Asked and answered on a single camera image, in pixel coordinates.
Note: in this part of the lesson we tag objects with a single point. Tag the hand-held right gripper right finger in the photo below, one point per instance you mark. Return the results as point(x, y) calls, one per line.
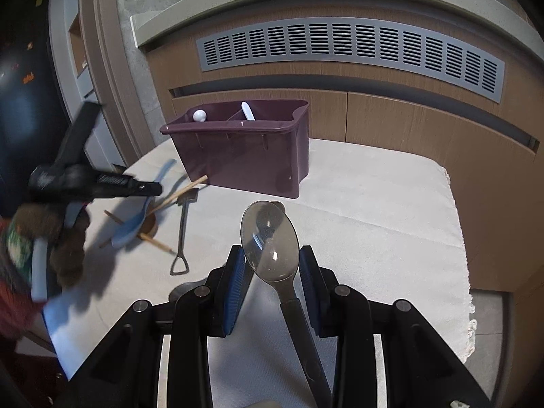
point(309, 293)

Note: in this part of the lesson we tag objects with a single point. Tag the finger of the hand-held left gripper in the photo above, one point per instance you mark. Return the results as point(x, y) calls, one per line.
point(80, 134)
point(131, 186)

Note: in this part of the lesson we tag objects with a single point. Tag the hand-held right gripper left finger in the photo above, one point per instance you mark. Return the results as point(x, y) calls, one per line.
point(233, 293)

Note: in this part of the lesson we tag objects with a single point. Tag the light blue plastic spoon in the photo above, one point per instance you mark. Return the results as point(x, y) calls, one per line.
point(131, 225)

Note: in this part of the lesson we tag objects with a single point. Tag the wooden spoon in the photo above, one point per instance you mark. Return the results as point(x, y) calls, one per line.
point(178, 194)

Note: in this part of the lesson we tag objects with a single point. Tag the large metal spoon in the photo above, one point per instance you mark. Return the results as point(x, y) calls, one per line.
point(267, 242)

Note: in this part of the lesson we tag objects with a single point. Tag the small shovel-shaped metal spoon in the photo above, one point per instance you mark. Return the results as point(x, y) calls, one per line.
point(183, 229)

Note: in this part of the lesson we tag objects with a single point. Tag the purple plastic utensil bin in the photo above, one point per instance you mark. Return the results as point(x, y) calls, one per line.
point(242, 157)

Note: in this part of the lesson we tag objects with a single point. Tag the person's left hand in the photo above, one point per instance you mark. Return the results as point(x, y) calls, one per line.
point(68, 246)

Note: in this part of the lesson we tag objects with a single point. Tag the black appliance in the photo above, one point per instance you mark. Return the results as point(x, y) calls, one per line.
point(25, 93)

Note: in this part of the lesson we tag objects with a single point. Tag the white tablecloth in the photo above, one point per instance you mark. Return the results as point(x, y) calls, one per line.
point(361, 229)

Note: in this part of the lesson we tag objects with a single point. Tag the white round-headed spoon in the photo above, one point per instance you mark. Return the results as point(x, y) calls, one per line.
point(199, 115)

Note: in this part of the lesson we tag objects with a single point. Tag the white plastic utensil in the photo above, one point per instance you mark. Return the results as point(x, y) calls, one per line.
point(247, 111)

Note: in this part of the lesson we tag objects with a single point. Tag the wooden cabinet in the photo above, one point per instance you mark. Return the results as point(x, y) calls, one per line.
point(403, 136)

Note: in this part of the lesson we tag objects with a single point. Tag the grey vent grille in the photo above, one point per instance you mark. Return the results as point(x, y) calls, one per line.
point(352, 46)

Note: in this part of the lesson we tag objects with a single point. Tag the white door frame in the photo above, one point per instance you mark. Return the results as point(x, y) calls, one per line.
point(91, 63)

